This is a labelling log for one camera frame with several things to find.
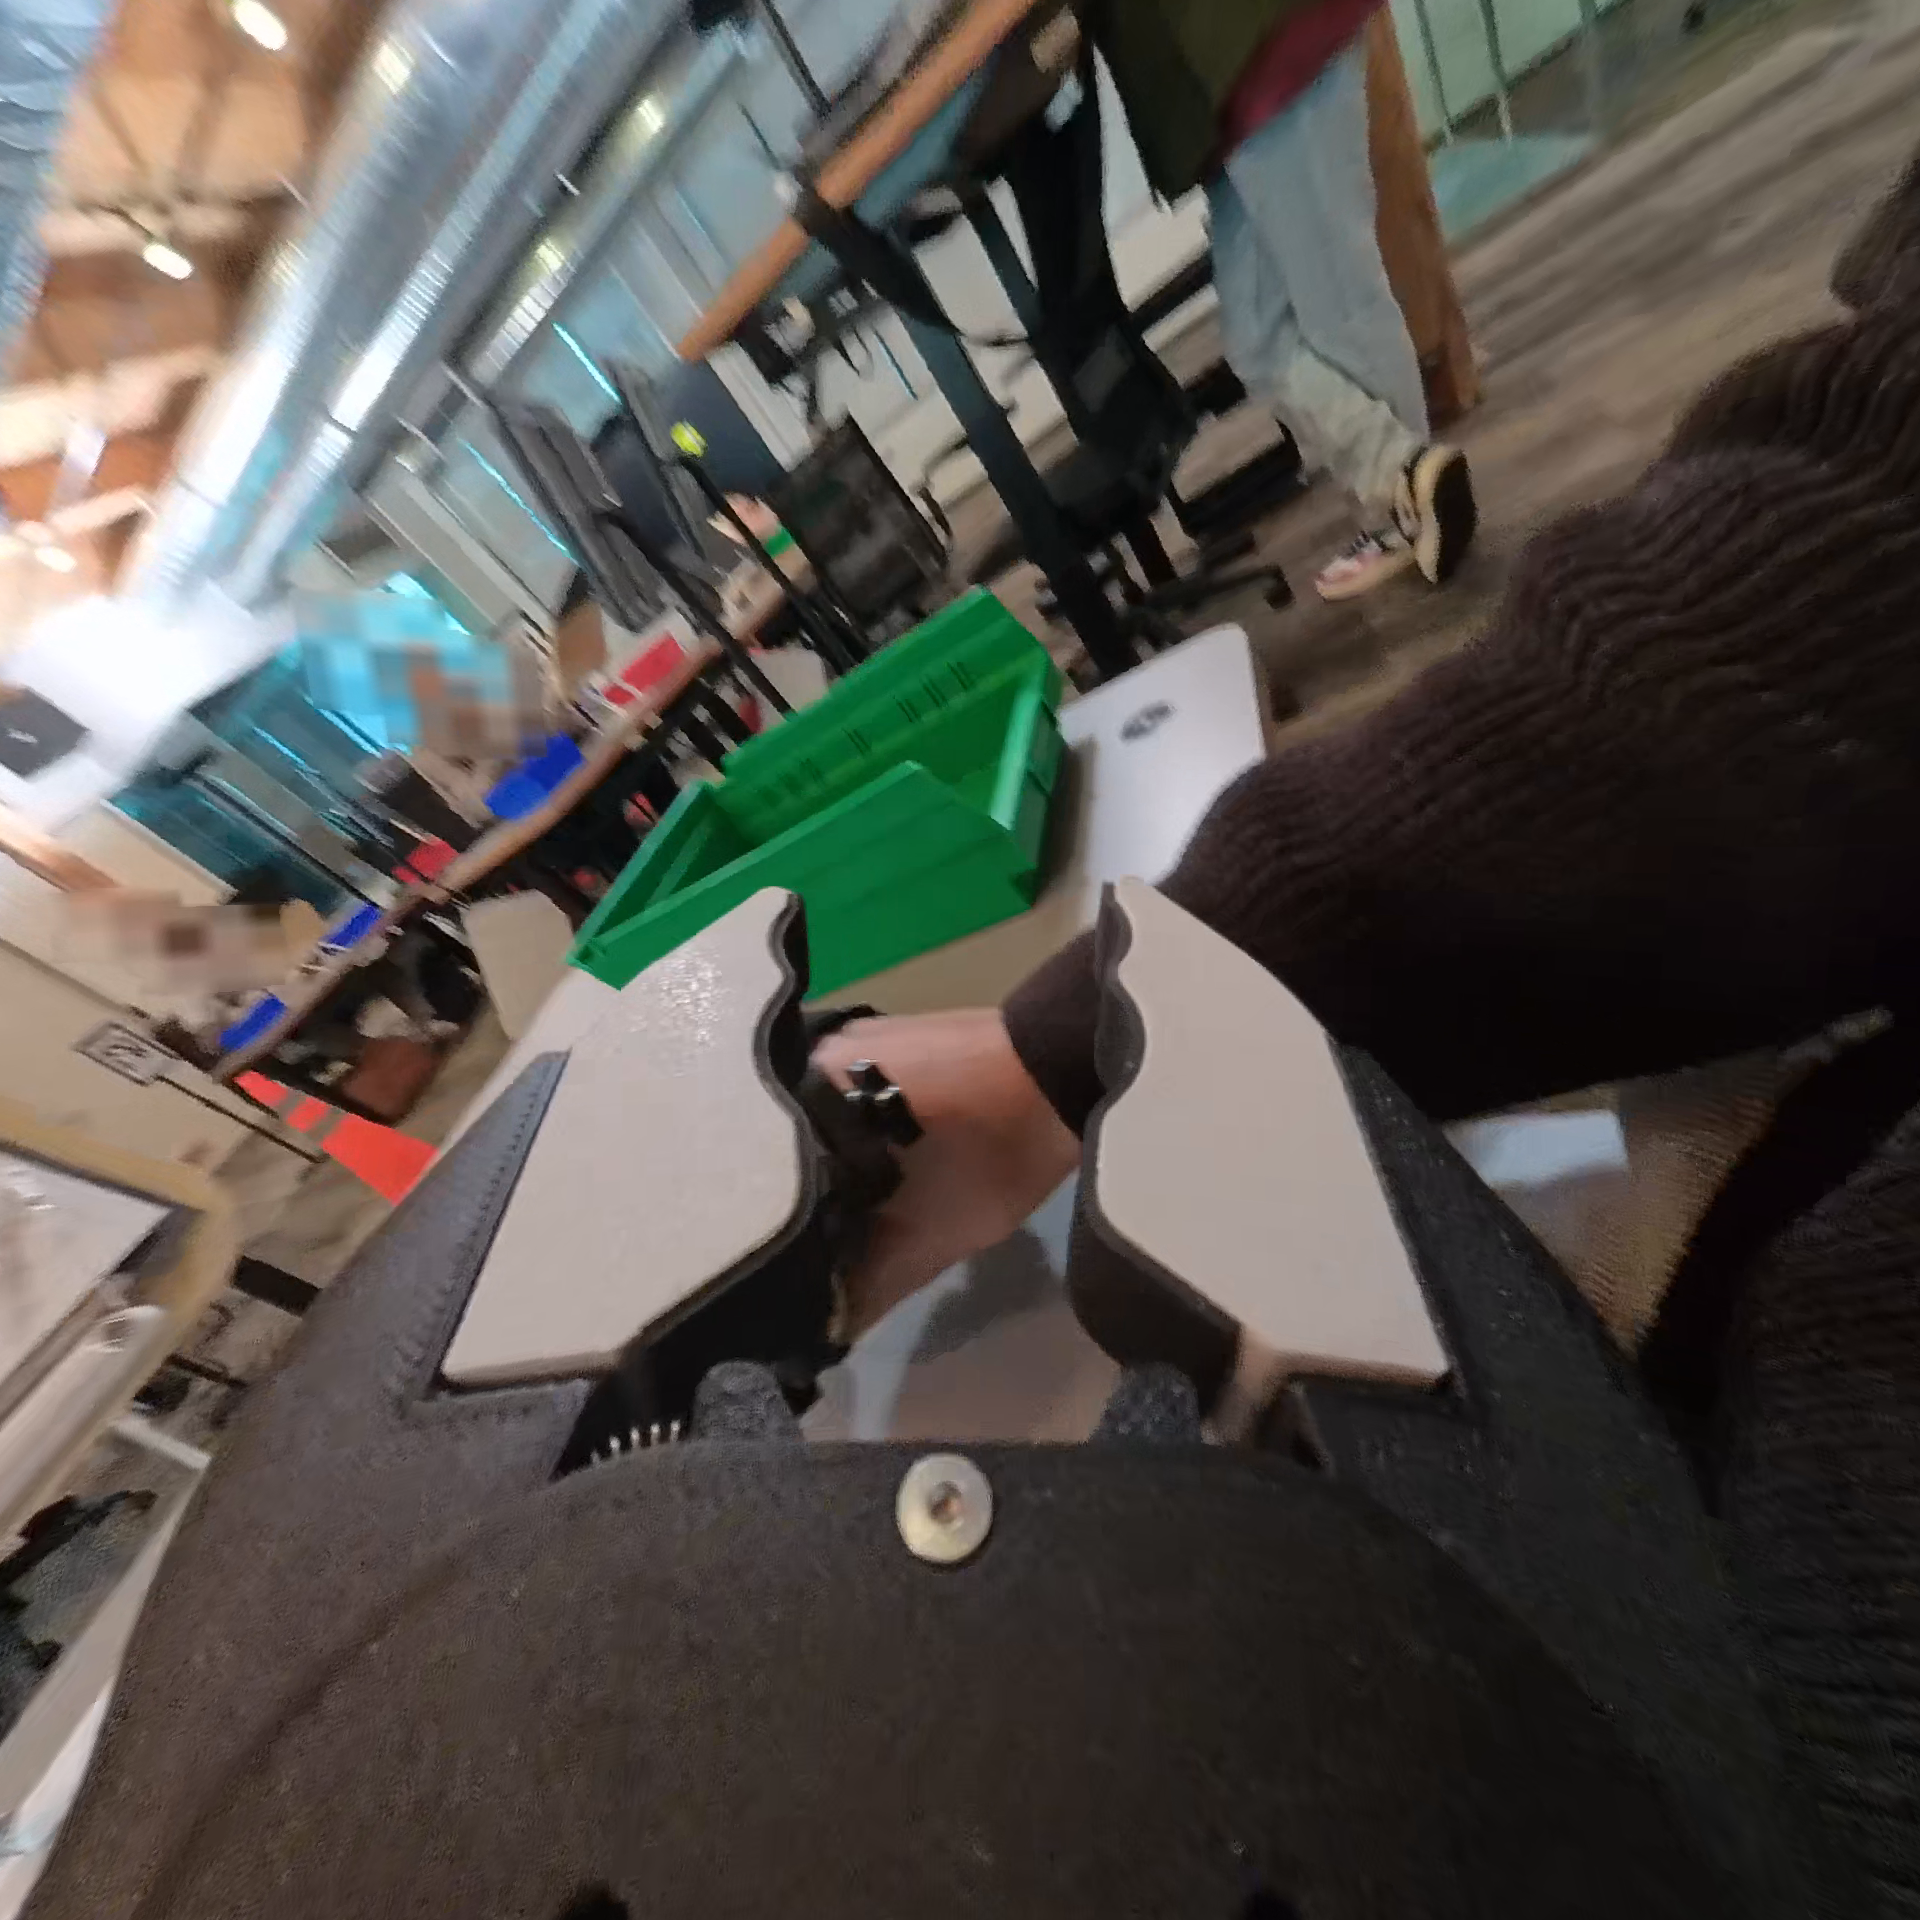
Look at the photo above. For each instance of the long wooden table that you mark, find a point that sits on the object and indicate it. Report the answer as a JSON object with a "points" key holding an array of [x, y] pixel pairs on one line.
{"points": [[450, 880]]}

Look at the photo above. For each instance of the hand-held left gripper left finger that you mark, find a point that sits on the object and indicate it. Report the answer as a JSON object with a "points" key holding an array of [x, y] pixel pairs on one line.
{"points": [[646, 1140]]}

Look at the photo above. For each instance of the blue plastic bin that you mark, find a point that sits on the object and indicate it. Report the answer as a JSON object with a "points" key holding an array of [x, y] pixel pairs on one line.
{"points": [[536, 775]]}

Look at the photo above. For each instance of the silver ventilation duct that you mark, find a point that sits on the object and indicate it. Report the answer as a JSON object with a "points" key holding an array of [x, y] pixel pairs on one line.
{"points": [[345, 270]]}

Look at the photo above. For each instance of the wood-edged standing desk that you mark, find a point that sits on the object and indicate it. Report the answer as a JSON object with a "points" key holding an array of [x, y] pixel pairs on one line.
{"points": [[856, 172]]}

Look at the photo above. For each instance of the black office chair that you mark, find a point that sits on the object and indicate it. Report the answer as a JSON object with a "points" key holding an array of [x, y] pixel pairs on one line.
{"points": [[1117, 390]]}

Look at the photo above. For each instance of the instruction board on white stand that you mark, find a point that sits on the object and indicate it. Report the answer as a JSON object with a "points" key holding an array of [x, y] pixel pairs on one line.
{"points": [[75, 1246]]}

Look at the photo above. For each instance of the black monitor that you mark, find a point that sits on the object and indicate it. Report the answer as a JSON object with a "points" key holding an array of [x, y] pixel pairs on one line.
{"points": [[646, 496]]}

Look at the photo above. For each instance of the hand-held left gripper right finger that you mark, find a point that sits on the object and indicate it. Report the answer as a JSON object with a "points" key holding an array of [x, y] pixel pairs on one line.
{"points": [[1260, 1186]]}

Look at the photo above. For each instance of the grey desk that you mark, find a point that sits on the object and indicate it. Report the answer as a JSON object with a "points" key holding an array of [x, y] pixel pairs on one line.
{"points": [[1171, 796]]}

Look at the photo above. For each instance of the green plastic bin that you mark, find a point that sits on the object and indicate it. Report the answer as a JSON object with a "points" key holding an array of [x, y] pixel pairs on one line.
{"points": [[901, 841]]}

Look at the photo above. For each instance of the person's right forearm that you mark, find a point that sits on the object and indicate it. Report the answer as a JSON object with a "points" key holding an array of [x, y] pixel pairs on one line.
{"points": [[1500, 841]]}

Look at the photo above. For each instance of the black mesh chair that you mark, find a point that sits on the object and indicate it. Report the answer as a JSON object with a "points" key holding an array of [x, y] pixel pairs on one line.
{"points": [[856, 526]]}

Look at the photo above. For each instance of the person's right hand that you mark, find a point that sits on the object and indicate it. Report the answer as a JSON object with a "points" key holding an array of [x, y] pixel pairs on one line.
{"points": [[976, 1156]]}

